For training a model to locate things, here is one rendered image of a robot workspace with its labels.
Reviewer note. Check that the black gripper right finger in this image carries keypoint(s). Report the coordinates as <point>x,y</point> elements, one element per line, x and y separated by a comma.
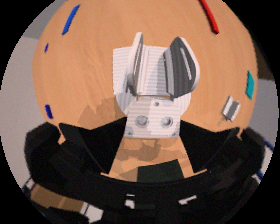
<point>201,144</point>

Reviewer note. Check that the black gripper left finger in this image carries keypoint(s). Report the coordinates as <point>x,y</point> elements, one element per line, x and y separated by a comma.
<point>101,142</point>

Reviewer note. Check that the teal rectangular plate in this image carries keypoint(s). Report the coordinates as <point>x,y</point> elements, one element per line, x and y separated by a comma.
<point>249,85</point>

